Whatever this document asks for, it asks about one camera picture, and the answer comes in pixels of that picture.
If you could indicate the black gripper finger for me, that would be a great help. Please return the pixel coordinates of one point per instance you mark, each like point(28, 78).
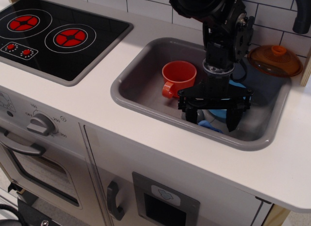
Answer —
point(191, 115)
point(233, 117)

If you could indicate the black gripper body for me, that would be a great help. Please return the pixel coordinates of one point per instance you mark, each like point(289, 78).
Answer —
point(215, 93)

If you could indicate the grey and blue toy spoon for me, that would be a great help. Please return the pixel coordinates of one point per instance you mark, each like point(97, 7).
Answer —
point(207, 125)

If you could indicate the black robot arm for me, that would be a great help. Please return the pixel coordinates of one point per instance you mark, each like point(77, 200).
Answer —
point(227, 34)

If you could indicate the blue plastic bowl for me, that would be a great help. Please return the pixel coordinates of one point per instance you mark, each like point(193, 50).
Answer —
point(221, 113)

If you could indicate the grey toy sink basin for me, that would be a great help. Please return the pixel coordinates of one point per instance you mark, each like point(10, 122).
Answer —
point(139, 88)

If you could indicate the orange plastic cup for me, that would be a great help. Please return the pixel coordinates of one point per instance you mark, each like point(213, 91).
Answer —
point(177, 75)

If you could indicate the orange transparent pot lid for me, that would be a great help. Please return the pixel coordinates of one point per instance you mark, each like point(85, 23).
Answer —
point(275, 60)

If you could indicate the white cabinet door with panel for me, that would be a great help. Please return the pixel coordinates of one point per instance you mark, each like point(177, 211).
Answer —
point(156, 189)

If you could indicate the dark grey toy faucet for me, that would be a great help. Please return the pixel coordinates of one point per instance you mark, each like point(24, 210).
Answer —
point(282, 22)

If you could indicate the white toy oven door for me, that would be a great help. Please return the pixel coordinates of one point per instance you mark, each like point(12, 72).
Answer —
point(59, 177)

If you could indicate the black toy stove top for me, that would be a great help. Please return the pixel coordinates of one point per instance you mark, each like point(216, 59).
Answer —
point(56, 42)

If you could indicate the grey oven knob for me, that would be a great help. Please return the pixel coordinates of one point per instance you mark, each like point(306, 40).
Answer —
point(41, 124)

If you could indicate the grey cabinet door handle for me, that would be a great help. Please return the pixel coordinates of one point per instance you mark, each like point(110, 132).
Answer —
point(115, 211)

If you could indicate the grey oven door handle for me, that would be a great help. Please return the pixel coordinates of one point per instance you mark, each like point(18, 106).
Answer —
point(31, 150)

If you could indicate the black base plate with screw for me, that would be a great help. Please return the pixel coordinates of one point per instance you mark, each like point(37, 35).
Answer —
point(34, 217)

